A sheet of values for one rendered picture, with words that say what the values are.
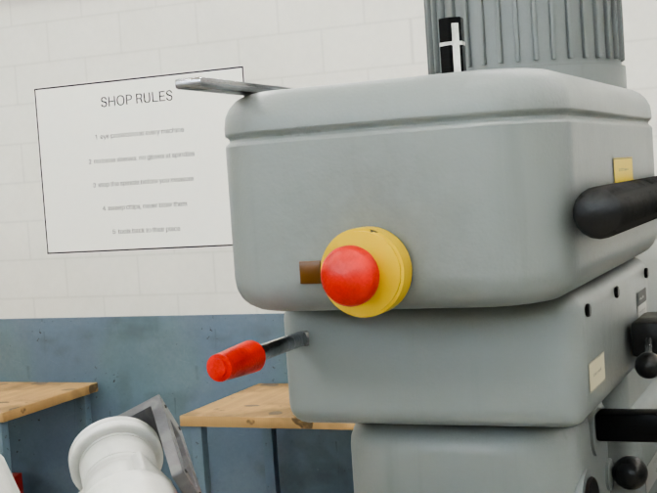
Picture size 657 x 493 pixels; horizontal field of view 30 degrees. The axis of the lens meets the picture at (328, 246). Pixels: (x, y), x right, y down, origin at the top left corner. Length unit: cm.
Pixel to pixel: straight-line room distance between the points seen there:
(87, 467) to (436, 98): 33
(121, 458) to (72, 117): 554
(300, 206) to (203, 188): 508
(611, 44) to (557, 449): 44
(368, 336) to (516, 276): 17
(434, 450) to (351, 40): 470
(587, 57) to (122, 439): 61
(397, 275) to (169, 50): 526
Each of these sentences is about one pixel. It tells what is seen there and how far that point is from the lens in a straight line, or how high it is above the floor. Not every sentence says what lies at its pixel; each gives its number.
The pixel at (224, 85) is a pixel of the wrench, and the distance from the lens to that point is 85.
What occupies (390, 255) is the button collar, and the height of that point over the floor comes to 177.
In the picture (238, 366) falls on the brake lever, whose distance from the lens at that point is 85.
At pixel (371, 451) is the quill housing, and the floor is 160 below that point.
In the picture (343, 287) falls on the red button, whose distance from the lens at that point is 79.
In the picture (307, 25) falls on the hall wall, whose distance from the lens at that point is 571.
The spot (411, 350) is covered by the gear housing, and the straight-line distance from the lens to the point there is 94.
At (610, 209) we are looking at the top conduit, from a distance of 82.
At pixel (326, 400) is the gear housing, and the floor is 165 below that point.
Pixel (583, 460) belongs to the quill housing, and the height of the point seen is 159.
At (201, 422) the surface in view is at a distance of 513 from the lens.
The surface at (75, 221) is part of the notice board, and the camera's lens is 633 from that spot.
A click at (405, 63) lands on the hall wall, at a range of 552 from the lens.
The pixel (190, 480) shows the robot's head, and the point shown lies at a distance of 80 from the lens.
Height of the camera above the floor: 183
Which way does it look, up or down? 3 degrees down
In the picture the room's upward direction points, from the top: 4 degrees counter-clockwise
